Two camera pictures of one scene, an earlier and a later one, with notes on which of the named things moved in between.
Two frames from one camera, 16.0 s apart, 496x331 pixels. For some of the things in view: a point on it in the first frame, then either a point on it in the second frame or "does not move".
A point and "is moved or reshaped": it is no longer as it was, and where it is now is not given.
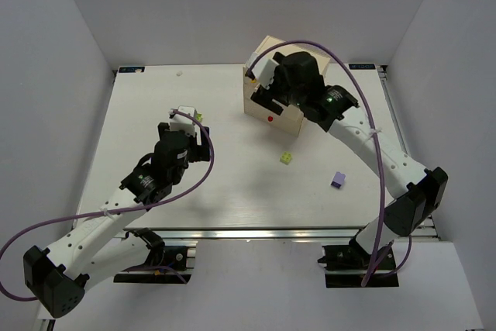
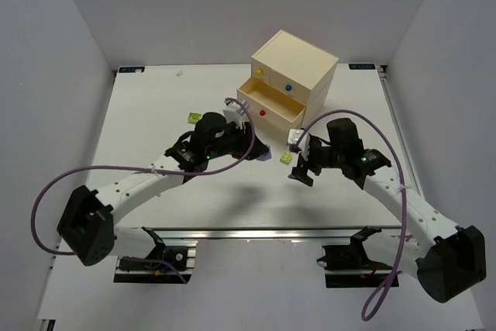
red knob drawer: (290, 122) is moved or reshaped
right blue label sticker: (362, 67) does not move
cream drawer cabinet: (260, 69) is moved or reshaped
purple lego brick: (338, 180) to (265, 156)
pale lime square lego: (286, 157) does not move
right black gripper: (264, 97) to (308, 157)
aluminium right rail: (430, 232) does not move
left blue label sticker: (131, 69) does not move
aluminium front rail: (256, 234) does not move
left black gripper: (201, 145) to (247, 139)
